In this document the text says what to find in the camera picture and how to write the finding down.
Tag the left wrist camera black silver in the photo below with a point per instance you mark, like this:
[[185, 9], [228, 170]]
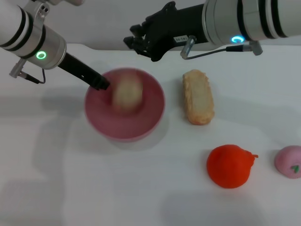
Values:
[[75, 2]]

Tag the pink plastic bowl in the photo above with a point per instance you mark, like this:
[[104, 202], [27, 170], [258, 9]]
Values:
[[127, 127]]

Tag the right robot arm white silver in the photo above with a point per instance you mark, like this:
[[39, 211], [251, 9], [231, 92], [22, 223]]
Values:
[[254, 18]]

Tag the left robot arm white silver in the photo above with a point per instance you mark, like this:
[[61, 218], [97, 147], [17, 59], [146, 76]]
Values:
[[28, 33]]

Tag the orange-red tomato toy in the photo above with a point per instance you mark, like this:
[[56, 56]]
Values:
[[228, 167]]

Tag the pink peach bun toy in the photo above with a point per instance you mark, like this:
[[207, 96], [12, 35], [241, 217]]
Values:
[[288, 160]]

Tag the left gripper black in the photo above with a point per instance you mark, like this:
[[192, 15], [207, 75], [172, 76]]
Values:
[[77, 69]]

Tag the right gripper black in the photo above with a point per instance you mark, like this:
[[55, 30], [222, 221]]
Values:
[[174, 28]]

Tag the long toasted bread loaf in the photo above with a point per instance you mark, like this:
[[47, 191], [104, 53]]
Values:
[[198, 99]]

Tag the round beige egg yolk pastry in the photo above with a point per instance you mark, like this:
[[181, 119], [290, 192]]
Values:
[[128, 94]]

